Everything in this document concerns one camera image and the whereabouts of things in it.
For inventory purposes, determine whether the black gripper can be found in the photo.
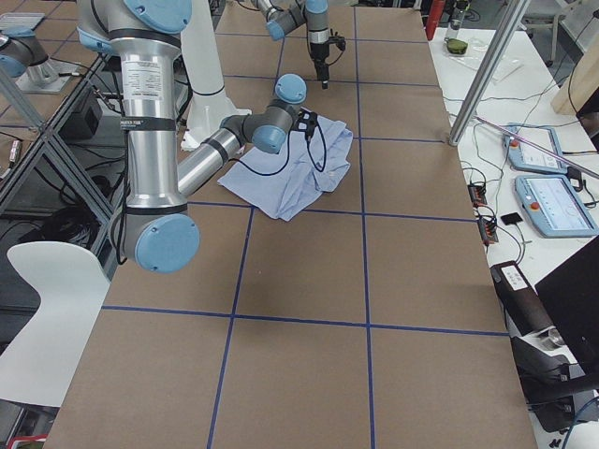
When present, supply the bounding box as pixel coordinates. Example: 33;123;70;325
307;31;346;90
295;109;318;140

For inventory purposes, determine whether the light blue striped shirt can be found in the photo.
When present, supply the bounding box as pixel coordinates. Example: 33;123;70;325
217;117;353;221

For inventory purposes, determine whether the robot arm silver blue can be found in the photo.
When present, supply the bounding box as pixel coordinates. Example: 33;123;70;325
78;1;307;273
250;0;346;90

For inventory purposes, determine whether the green pouch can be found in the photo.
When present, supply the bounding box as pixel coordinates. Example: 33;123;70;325
446;38;468;56

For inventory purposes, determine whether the red cylinder bottle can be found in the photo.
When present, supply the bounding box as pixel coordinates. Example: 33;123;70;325
425;0;446;41

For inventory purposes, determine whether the clear water bottle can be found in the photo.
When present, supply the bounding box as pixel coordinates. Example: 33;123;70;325
445;0;470;41

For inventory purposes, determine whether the far blue teach pendant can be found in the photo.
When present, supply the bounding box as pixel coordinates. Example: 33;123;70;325
504;123;567;175

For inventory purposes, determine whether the blue teach pendant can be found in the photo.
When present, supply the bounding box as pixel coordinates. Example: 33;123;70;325
514;175;598;239
504;123;567;175

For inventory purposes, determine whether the near blue teach pendant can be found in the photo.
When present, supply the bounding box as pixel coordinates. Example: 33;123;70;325
514;175;598;239

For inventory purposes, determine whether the black box white label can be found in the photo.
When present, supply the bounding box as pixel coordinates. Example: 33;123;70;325
489;261;554;335

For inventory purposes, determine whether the black monitor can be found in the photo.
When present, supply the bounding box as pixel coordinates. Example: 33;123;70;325
535;239;599;373

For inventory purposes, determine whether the white chair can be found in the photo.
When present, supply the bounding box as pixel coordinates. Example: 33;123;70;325
1;241;110;408

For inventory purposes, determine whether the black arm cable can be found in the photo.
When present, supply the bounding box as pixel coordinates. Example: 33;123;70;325
231;111;329;178

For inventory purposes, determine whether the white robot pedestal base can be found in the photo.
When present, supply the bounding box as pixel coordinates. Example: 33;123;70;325
181;0;251;152

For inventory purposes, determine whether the aluminium frame post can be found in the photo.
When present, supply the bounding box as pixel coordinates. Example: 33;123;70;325
448;0;530;147

